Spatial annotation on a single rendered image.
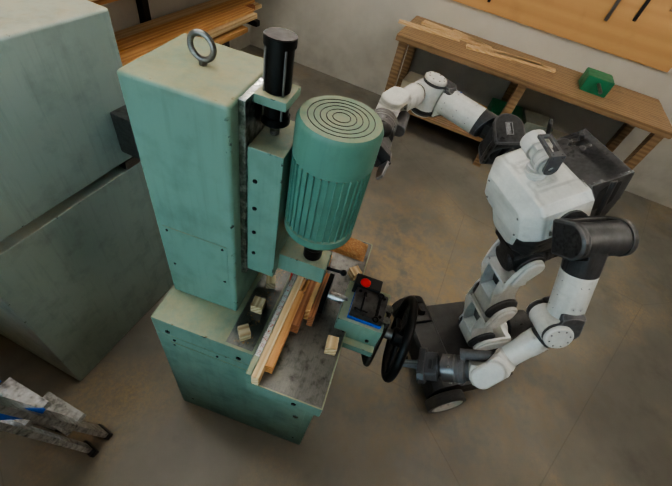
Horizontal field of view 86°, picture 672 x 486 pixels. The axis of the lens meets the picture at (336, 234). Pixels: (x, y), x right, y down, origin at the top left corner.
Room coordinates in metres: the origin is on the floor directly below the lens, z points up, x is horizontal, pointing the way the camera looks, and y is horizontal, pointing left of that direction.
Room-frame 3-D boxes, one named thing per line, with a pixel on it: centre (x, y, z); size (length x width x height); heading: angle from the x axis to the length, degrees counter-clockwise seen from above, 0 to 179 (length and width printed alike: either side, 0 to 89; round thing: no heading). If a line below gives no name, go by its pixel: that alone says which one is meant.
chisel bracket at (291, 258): (0.64, 0.07, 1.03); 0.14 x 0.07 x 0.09; 85
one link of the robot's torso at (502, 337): (1.09, -0.88, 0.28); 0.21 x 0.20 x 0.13; 115
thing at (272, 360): (0.66, 0.05, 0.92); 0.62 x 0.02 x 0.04; 175
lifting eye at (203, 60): (0.66, 0.34, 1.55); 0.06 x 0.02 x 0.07; 85
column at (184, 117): (0.66, 0.34, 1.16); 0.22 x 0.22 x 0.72; 85
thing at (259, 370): (0.61, 0.07, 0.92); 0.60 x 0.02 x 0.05; 175
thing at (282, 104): (0.65, 0.19, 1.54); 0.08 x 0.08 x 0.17; 85
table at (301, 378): (0.60, -0.06, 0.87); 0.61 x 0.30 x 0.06; 175
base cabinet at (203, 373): (0.65, 0.17, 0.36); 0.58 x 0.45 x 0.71; 85
